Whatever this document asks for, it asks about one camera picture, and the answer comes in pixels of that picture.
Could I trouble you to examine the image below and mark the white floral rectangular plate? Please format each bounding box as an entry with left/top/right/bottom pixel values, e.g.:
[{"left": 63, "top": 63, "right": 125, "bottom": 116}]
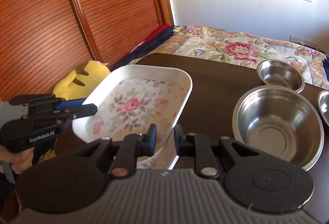
[{"left": 72, "top": 65, "right": 192, "bottom": 155}]

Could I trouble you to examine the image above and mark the large steel bowl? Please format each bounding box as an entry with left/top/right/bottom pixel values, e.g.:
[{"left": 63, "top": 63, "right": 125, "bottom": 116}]
[{"left": 232, "top": 85, "right": 324, "bottom": 171}]

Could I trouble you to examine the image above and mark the deep small steel bowl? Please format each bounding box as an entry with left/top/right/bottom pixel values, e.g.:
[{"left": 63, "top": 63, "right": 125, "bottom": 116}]
[{"left": 256, "top": 60, "right": 305, "bottom": 93}]

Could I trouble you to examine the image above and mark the shallow small steel bowl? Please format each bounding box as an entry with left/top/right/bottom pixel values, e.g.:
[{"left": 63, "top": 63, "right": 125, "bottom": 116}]
[{"left": 317, "top": 90, "right": 329, "bottom": 126}]

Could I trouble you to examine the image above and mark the person's left hand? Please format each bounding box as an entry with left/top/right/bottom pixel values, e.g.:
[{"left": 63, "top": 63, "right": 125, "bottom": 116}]
[{"left": 0, "top": 145, "right": 34, "bottom": 174}]

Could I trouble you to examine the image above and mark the yellow plush toy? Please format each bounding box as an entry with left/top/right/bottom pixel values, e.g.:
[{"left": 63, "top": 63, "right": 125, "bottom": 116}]
[{"left": 52, "top": 60, "right": 110, "bottom": 100}]

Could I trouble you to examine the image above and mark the wooden louvered wardrobe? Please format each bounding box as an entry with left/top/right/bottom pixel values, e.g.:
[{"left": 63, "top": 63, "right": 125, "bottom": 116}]
[{"left": 1, "top": 0, "right": 173, "bottom": 101}]

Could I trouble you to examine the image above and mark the floral bed blanket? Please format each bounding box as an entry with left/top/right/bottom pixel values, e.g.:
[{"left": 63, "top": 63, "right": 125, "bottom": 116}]
[{"left": 128, "top": 24, "right": 329, "bottom": 91}]

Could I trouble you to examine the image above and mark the navy blue bed sheet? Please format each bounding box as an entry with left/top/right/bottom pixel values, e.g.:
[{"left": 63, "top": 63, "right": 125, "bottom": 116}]
[{"left": 110, "top": 26, "right": 175, "bottom": 71}]

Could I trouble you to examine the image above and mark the red folded cloth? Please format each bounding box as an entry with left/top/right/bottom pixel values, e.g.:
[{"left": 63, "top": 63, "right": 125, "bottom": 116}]
[{"left": 138, "top": 23, "right": 170, "bottom": 46}]

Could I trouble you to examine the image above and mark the lower wall socket strip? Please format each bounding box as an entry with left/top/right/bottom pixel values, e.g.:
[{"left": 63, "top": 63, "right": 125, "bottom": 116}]
[{"left": 289, "top": 36, "right": 316, "bottom": 47}]

